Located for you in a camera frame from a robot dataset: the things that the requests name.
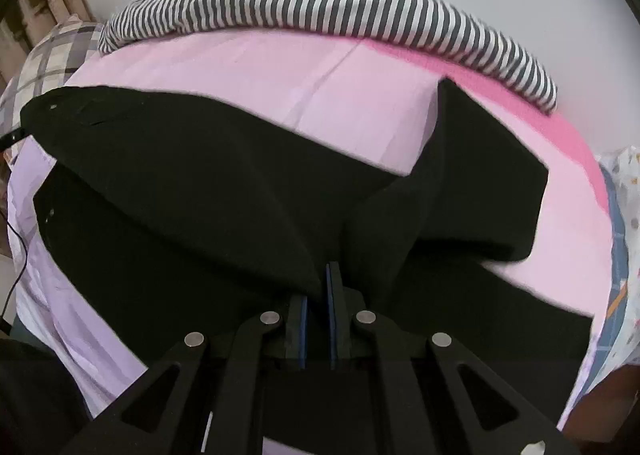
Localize black pants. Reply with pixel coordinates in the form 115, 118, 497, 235
19, 78, 594, 449

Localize white patterned quilt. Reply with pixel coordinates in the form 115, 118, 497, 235
599, 145, 639, 371

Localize pink purple bed sheet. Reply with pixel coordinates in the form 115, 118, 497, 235
10, 30, 612, 415

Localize plaid pillow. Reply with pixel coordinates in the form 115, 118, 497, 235
1, 15, 103, 134

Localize grey white striped blanket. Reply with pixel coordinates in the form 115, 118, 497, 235
98, 0, 558, 114

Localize brown curtain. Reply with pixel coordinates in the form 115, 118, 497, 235
0, 0, 97, 82

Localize black cable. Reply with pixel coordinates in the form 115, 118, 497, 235
0, 131, 32, 331

